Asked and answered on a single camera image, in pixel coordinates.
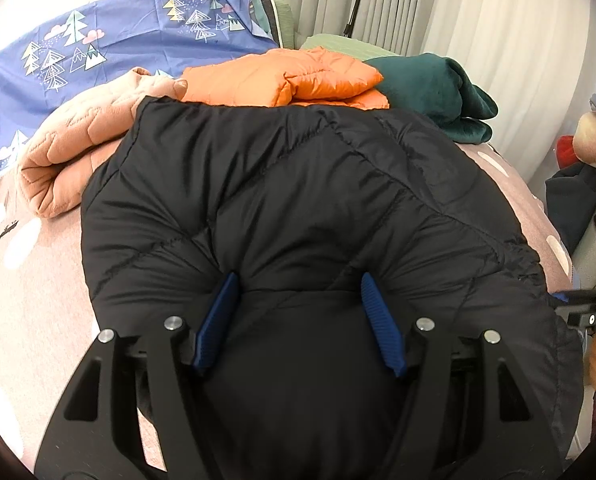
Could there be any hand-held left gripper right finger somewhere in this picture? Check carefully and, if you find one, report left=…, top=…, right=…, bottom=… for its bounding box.
left=360, top=272, right=564, bottom=480

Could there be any light green cloth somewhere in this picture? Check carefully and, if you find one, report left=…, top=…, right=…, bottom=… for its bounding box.
left=298, top=33, right=399, bottom=58

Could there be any dark navy garment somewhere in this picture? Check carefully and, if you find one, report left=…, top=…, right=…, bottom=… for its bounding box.
left=545, top=162, right=596, bottom=257

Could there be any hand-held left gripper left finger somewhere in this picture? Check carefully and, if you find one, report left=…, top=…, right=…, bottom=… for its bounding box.
left=33, top=272, right=241, bottom=480

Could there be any plush toy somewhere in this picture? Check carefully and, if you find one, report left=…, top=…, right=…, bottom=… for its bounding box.
left=555, top=72, right=596, bottom=177

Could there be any peach quilted jacket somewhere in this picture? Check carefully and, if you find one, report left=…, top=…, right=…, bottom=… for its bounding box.
left=18, top=66, right=189, bottom=219

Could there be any black puffer jacket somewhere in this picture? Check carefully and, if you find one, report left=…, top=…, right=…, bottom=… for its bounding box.
left=80, top=95, right=586, bottom=480

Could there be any blue tree print bed sheet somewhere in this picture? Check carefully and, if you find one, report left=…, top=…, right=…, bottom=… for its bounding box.
left=0, top=0, right=281, bottom=193

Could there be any orange puffer jacket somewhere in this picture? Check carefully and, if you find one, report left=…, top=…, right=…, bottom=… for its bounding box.
left=175, top=46, right=391, bottom=111

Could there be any green pillow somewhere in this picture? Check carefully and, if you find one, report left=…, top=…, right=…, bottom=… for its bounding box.
left=273, top=1, right=299, bottom=49

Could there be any dark teal fleece garment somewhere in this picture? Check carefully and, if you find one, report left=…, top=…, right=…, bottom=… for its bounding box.
left=363, top=52, right=499, bottom=143

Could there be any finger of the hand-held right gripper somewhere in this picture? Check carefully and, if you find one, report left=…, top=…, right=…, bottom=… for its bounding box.
left=550, top=290, right=578, bottom=312

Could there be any pink dotted bed sheet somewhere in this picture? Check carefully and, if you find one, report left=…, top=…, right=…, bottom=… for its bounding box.
left=0, top=137, right=576, bottom=476

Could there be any white curtain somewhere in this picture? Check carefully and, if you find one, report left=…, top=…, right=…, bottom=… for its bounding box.
left=285, top=0, right=596, bottom=186

